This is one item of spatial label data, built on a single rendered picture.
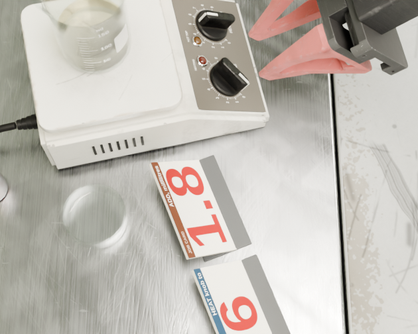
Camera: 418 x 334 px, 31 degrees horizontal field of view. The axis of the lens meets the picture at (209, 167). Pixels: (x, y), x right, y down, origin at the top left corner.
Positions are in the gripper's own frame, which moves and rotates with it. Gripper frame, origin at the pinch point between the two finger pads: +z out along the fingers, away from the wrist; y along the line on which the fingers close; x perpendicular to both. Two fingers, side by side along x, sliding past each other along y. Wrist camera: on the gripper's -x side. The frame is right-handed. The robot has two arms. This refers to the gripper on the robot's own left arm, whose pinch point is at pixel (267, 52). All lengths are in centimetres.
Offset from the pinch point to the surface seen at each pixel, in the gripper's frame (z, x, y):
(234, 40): 6.6, 6.9, -6.5
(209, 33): 7.2, 4.0, -6.7
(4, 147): 26.2, -4.9, -1.8
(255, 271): 10.6, 7.6, 14.2
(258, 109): 6.3, 7.5, 0.5
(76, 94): 14.5, -6.5, -1.5
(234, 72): 5.7, 4.0, -2.0
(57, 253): 23.6, -2.8, 9.1
